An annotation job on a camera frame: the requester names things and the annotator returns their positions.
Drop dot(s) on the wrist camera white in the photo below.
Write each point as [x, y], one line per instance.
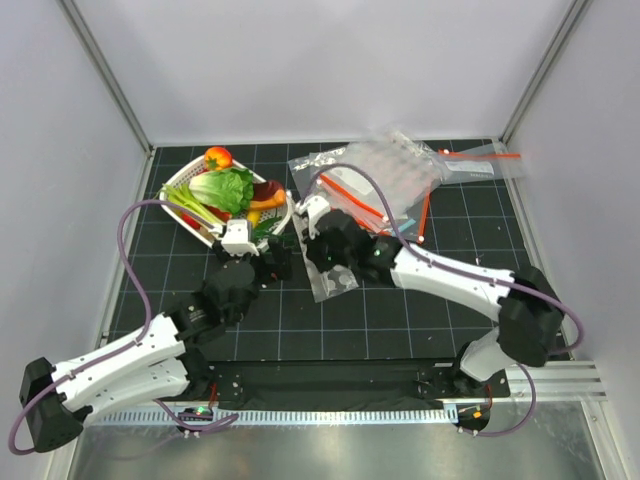
[308, 212]
[237, 238]

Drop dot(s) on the slotted cable duct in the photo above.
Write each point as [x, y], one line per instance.
[155, 416]

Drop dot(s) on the red chili pepper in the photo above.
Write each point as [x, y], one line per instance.
[192, 223]

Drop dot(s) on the right aluminium frame post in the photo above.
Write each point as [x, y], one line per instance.
[560, 39]

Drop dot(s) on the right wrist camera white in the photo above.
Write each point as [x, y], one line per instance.
[308, 212]

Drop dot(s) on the green lettuce head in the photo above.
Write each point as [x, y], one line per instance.
[229, 190]

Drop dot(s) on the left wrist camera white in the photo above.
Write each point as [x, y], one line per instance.
[237, 238]

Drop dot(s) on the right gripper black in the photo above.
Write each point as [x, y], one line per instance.
[322, 263]

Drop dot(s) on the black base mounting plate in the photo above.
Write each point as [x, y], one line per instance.
[340, 385]

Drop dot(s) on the white perforated plastic basket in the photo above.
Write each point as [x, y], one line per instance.
[272, 223]

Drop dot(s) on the aluminium frame post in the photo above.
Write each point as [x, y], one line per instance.
[560, 39]
[92, 49]

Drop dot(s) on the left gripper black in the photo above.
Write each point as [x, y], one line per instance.
[279, 268]

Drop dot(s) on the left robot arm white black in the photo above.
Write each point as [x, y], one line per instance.
[162, 359]

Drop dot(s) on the black grid cutting mat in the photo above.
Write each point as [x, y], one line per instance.
[328, 309]

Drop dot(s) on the orange red tomato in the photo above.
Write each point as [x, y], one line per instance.
[217, 158]

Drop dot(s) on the left aluminium frame post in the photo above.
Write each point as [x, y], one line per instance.
[92, 49]

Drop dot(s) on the green onion stalk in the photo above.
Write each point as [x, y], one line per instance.
[183, 197]

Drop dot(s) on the pile of zip bags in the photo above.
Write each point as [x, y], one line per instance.
[390, 175]

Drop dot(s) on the flat zip bag red zipper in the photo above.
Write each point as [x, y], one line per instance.
[478, 164]

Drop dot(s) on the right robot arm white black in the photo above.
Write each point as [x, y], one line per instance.
[522, 304]

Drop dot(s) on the dark red sausage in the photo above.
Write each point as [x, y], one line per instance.
[263, 191]

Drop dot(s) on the yellow pepper piece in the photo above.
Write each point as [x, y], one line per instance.
[254, 217]

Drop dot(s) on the clear dotted zip bag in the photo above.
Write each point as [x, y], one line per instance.
[324, 285]

